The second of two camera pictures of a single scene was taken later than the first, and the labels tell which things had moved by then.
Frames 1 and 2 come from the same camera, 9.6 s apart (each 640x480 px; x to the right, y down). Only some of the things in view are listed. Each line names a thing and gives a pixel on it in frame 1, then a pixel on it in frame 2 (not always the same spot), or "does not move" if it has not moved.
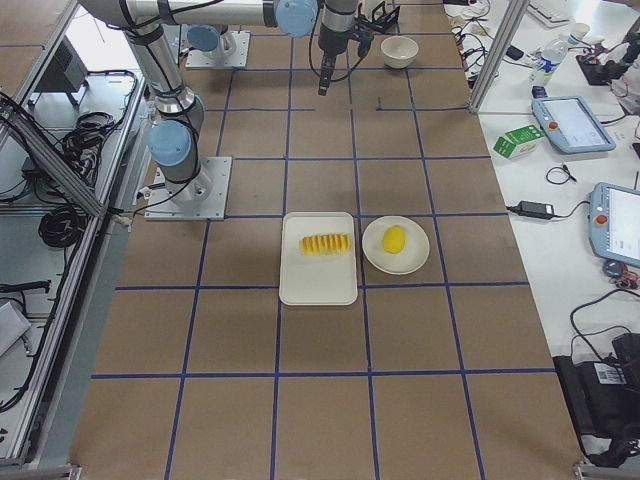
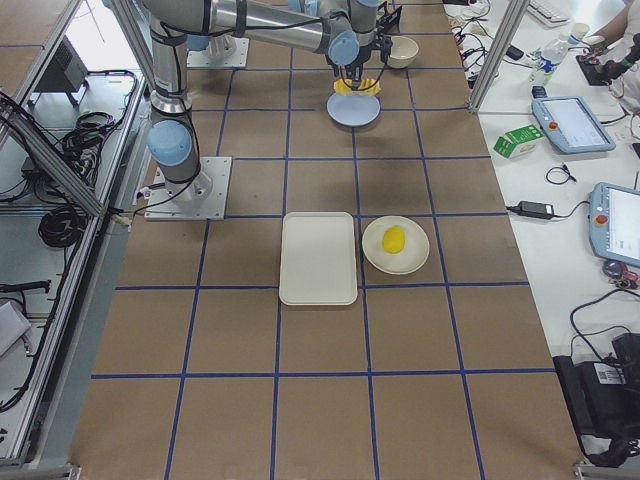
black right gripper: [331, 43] -> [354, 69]
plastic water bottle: [551, 54] does not move
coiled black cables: [62, 226] does not move
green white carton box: [517, 141] does not move
